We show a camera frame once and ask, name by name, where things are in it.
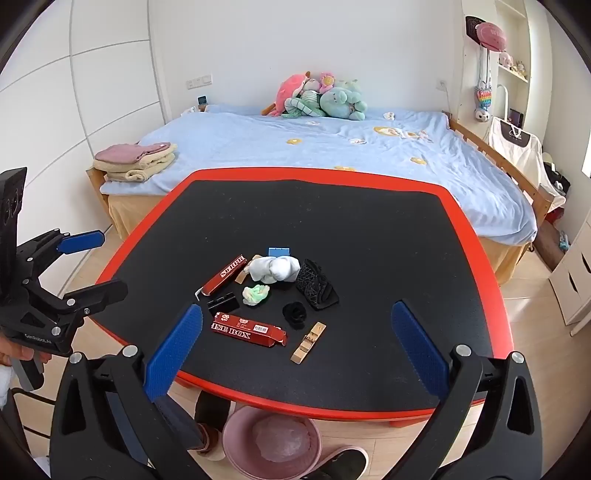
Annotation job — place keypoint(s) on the pink ball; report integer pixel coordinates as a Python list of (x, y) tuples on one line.
[(491, 34)]

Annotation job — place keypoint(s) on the teal plush toy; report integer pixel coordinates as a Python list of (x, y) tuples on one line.
[(341, 101)]

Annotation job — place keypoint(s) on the rainbow pop bag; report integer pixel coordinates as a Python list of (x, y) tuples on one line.
[(483, 96)]

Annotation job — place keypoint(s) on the green striped plush doll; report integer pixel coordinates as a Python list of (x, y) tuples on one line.
[(304, 104)]

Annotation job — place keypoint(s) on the wooden clothespin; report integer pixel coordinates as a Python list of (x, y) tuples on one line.
[(308, 344), (241, 276)]

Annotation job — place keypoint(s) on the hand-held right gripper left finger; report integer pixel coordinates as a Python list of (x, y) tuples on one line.
[(178, 350)]

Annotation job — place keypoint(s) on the white wall switch panel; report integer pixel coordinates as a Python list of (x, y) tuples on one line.
[(198, 82)]

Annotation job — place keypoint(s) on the pink flower plush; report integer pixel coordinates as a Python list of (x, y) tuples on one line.
[(326, 81)]

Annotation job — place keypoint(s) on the white wall shelf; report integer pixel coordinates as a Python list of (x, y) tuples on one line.
[(512, 69)]

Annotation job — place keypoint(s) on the light blue bedsheet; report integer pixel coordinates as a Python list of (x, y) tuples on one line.
[(323, 147)]

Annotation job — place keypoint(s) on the white crumpled cloth wad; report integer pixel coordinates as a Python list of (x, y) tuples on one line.
[(277, 270)]

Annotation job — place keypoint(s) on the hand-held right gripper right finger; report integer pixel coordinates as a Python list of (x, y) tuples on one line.
[(418, 350)]

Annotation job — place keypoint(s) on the person's left hand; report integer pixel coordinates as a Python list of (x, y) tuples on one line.
[(18, 353)]

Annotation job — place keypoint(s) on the folded beige towels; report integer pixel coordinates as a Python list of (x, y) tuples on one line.
[(143, 170)]

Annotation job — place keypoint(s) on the black chair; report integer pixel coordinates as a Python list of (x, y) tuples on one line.
[(27, 415)]

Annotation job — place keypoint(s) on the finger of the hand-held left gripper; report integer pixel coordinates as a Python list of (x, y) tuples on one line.
[(83, 241), (99, 295)]

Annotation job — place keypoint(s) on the person's left leg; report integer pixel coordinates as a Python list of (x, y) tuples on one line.
[(178, 422)]

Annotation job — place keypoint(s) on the small blue card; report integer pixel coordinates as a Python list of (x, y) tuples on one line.
[(278, 252)]

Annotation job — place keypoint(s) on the pink plush toy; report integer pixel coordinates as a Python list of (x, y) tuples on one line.
[(288, 92)]

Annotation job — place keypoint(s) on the folded pink towel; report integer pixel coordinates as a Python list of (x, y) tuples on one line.
[(124, 152)]

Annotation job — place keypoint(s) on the black mesh cloth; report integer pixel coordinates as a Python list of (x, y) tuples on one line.
[(316, 286)]

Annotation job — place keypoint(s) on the red printed cardboard box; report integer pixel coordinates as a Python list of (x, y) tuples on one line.
[(249, 330), (226, 273)]

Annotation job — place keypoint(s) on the white tote bag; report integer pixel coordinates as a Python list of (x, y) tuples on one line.
[(521, 152)]

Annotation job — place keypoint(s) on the round owl plush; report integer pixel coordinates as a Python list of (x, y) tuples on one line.
[(482, 115)]

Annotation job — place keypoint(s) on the black scrunchie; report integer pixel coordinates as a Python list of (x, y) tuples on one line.
[(294, 314)]

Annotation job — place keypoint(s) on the clear plastic bin bag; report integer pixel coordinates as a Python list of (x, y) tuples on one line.
[(279, 438)]

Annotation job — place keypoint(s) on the pink slipper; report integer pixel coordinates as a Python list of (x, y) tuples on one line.
[(212, 450), (339, 461)]

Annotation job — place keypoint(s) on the red-edged black table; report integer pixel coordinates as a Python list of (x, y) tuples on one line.
[(369, 258)]

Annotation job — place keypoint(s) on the pink plastic bin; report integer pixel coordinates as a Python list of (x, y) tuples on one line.
[(240, 443)]

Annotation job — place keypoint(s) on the wooden bed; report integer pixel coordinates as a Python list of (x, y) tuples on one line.
[(503, 161)]

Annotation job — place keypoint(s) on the light green plush toy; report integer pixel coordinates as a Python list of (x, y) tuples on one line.
[(348, 84)]

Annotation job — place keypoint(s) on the person's left forearm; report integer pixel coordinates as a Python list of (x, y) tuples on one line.
[(4, 385)]

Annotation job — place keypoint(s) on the green white fluffy scrunchie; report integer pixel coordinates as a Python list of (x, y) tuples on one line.
[(255, 294)]

